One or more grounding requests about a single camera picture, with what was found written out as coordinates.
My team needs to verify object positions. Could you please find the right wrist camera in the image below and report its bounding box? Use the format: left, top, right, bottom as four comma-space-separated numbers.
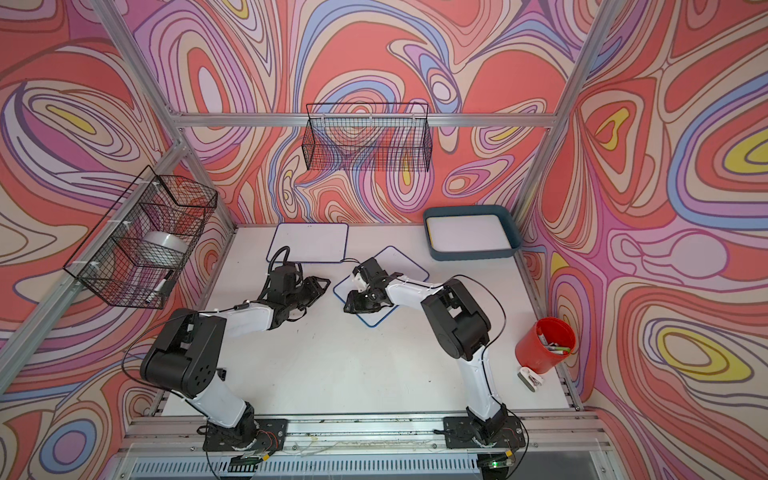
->
352, 257, 389, 288

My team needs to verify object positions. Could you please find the black wire basket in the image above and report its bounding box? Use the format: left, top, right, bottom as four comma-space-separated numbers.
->
301, 101, 433, 173
63, 167, 218, 309

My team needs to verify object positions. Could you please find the back black wire basket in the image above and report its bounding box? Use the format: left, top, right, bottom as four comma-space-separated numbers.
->
301, 101, 433, 173

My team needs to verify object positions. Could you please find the yellow-framed whiteboard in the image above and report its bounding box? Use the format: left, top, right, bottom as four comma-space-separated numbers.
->
426, 215, 512, 253

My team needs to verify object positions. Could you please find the left black wire basket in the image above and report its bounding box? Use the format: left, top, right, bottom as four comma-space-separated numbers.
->
63, 167, 218, 309

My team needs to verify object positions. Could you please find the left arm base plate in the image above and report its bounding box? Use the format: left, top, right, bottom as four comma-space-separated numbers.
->
196, 418, 288, 453

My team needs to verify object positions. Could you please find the teal plastic storage box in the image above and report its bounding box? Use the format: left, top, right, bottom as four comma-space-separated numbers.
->
423, 205, 523, 261

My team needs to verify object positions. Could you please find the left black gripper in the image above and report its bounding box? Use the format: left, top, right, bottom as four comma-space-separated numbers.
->
284, 275, 330, 313

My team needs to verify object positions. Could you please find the aluminium front rail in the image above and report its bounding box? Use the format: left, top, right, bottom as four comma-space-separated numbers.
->
118, 410, 616, 457

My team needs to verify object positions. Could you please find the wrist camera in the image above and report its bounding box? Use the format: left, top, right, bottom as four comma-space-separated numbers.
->
268, 262, 304, 291
352, 257, 389, 288

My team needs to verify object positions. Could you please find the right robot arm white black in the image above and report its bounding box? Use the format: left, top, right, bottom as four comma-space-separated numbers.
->
344, 269, 509, 447

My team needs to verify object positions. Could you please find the silver tape roll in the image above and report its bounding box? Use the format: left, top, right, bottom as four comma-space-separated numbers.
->
138, 231, 188, 269

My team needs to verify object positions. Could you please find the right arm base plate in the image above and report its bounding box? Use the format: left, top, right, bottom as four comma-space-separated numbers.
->
440, 415, 527, 451

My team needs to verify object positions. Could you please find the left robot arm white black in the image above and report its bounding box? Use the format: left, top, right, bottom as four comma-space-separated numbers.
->
140, 276, 330, 452

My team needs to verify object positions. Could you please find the red plastic cup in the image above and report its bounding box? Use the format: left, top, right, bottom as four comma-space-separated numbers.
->
515, 317, 576, 375

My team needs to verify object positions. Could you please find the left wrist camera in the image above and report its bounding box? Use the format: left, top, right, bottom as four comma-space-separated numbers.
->
268, 262, 304, 291

